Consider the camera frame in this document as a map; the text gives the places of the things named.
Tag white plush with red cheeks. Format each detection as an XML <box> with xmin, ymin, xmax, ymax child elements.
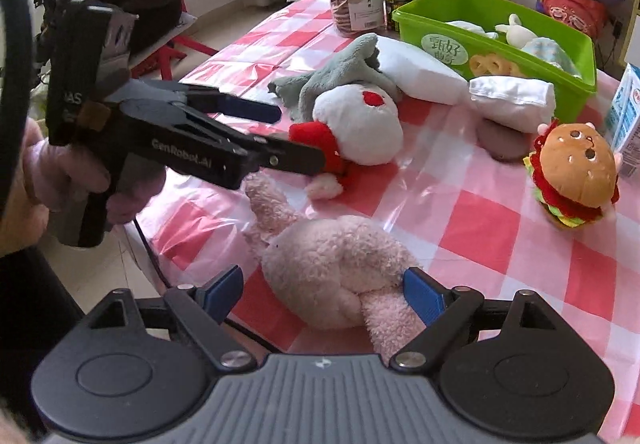
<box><xmin>288</xmin><ymin>83</ymin><xmax>404</xmax><ymax>200</ymax></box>

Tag pink plush toy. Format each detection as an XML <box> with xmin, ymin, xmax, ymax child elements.
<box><xmin>243</xmin><ymin>173</ymin><xmax>425</xmax><ymax>362</ymax></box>

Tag grey-green plush towel toy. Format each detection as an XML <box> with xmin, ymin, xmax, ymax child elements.
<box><xmin>268</xmin><ymin>32</ymin><xmax>401</xmax><ymax>122</ymax></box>

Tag hamburger plush toy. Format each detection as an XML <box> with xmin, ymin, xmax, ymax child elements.
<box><xmin>523</xmin><ymin>119</ymin><xmax>622</xmax><ymax>230</ymax></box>

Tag rabbit doll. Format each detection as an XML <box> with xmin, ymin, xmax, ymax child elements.
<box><xmin>495</xmin><ymin>14</ymin><xmax>580</xmax><ymax>78</ymax></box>

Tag white tissue pack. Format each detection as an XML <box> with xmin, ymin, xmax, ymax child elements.
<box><xmin>447</xmin><ymin>20</ymin><xmax>499</xmax><ymax>39</ymax></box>

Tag gloved left hand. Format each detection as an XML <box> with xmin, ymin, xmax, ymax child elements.
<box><xmin>23</xmin><ymin>118</ymin><xmax>166</xmax><ymax>225</ymax></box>

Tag red stool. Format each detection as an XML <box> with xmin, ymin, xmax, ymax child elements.
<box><xmin>129</xmin><ymin>0</ymin><xmax>217</xmax><ymax>80</ymax></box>

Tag red white checkered tablecloth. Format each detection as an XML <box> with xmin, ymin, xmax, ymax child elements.
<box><xmin>134</xmin><ymin>0</ymin><xmax>640</xmax><ymax>444</ymax></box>

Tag white foam block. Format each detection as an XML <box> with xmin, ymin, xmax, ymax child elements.
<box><xmin>376</xmin><ymin>36</ymin><xmax>469</xmax><ymax>106</ymax></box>

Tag green plastic bin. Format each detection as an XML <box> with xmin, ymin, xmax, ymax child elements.
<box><xmin>393</xmin><ymin>0</ymin><xmax>597</xmax><ymax>122</ymax></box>

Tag white folded cloth bundle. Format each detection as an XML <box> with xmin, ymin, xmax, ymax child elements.
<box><xmin>469</xmin><ymin>76</ymin><xmax>556</xmax><ymax>133</ymax></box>

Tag blue white milk carton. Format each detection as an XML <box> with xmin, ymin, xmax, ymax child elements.
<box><xmin>603</xmin><ymin>64</ymin><xmax>640</xmax><ymax>178</ymax></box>

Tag red snack barrel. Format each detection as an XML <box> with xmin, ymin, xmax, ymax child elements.
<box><xmin>536</xmin><ymin>0</ymin><xmax>608</xmax><ymax>40</ymax></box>

